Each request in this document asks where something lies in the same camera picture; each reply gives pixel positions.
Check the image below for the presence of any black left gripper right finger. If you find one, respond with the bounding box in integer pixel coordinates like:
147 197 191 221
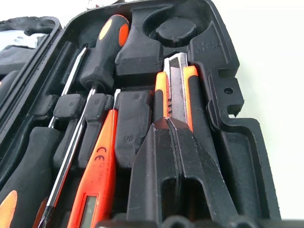
169 119 238 222

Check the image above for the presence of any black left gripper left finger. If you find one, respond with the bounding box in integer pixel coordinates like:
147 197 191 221
126 117 181 222

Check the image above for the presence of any orange voltage tester pen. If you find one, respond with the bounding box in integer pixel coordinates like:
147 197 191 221
66 88 122 228

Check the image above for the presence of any black orange utility knife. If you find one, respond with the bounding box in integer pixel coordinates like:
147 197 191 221
153 52 199 133

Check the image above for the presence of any black orange screwdriver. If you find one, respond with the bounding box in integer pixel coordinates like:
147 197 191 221
37 14 131 228
0 46 89 228

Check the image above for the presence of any black plastic tool case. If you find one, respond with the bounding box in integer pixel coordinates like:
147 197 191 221
0 0 283 228

